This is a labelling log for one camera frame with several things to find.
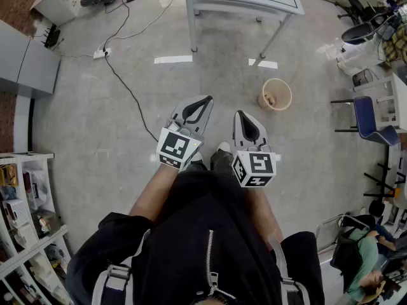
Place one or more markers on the person's left forearm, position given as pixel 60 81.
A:
pixel 149 195

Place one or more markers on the person's right shoe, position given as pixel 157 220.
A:
pixel 224 146

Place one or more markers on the metal frame chair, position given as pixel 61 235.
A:
pixel 330 220

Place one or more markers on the white power strip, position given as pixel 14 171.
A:
pixel 102 53

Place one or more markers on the black backpack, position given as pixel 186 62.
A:
pixel 346 256

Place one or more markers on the white drawer cabinet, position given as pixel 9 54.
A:
pixel 54 5

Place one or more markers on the person's black trousers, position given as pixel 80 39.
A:
pixel 222 162

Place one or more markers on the black mesh wastebasket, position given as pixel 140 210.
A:
pixel 361 78

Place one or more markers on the person's left shoe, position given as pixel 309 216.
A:
pixel 197 156

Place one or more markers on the black office chair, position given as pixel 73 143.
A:
pixel 356 2

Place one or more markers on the black router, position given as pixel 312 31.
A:
pixel 52 38

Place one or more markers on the person's shoe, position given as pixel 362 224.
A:
pixel 197 156
pixel 224 146

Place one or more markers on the orange chair with black legs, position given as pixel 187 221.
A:
pixel 381 183

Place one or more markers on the beige round waste bin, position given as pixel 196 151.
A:
pixel 276 95

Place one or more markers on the person's right forearm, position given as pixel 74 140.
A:
pixel 267 214

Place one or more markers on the blue chair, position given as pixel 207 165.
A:
pixel 365 116

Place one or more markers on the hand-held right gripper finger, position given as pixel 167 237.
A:
pixel 263 135
pixel 236 135

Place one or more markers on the white shelving unit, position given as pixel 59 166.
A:
pixel 25 156

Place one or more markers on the grey cabinet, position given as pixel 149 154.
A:
pixel 28 65

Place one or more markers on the white side table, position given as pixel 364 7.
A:
pixel 397 100

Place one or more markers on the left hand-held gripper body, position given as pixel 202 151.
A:
pixel 178 148

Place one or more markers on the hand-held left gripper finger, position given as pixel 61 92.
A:
pixel 206 119
pixel 178 111

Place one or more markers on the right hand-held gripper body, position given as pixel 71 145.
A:
pixel 259 164

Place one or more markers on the person's black jacket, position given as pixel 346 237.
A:
pixel 197 240

